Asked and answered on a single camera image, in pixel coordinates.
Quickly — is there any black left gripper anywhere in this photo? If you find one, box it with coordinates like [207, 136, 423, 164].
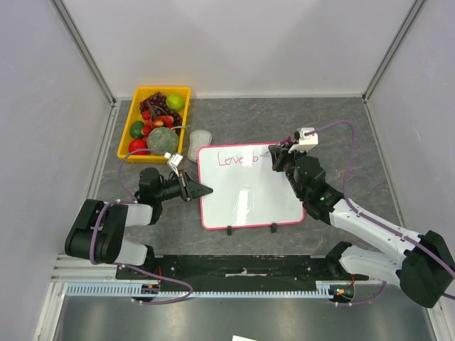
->
[155, 169, 213, 202]

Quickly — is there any pink framed whiteboard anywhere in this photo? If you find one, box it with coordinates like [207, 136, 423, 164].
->
[198, 142, 305, 230]

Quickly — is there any white marker purple cap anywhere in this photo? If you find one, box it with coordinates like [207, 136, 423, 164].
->
[260, 136, 291, 157]

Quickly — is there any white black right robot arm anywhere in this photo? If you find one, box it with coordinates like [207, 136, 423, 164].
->
[268, 143, 454, 308]

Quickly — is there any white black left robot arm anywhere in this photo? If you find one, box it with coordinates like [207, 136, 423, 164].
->
[65, 168, 213, 279]

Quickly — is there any white whiteboard eraser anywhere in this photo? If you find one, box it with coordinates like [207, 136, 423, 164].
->
[187, 130, 213, 163]

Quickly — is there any green netted melon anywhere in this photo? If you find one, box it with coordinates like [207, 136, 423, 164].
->
[146, 127, 179, 154]

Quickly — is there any red tomato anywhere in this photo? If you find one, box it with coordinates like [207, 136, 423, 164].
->
[128, 139, 149, 156]

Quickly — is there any dark green lime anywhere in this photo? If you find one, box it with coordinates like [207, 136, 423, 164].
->
[129, 121, 144, 139]

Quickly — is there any light green apple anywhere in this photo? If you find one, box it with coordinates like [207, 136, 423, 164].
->
[166, 94, 186, 111]

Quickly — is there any dark red grape bunch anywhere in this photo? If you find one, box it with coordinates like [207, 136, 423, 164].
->
[139, 92, 168, 112]

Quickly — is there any yellow plastic bin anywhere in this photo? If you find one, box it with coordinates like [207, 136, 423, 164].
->
[117, 86, 191, 163]

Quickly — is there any white paper sheet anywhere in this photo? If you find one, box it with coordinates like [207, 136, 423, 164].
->
[232, 335, 257, 341]

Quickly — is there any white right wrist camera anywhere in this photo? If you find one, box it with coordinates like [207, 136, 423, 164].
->
[289, 127, 319, 153]

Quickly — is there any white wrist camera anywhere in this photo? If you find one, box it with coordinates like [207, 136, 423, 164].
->
[164, 152, 183, 176]
[289, 127, 319, 153]

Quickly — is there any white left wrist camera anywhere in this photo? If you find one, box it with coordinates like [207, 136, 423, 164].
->
[164, 152, 183, 176]

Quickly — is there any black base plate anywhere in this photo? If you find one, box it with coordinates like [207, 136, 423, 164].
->
[115, 254, 370, 293]

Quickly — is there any grey slotted cable duct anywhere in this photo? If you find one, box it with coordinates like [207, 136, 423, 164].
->
[66, 282, 341, 299]

